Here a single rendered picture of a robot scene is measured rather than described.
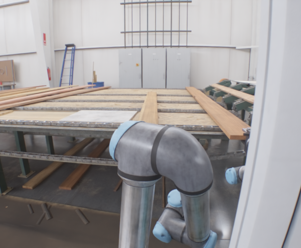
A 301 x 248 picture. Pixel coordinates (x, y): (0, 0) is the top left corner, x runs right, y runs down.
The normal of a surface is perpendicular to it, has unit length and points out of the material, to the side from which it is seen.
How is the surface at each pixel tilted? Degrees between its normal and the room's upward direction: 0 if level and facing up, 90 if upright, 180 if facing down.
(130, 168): 81
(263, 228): 90
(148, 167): 116
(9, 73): 90
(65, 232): 0
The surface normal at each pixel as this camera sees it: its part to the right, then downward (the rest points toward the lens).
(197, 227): -0.11, 0.56
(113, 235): 0.00, -0.97
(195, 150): 0.49, -0.39
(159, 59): -0.11, 0.25
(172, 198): -0.23, -0.79
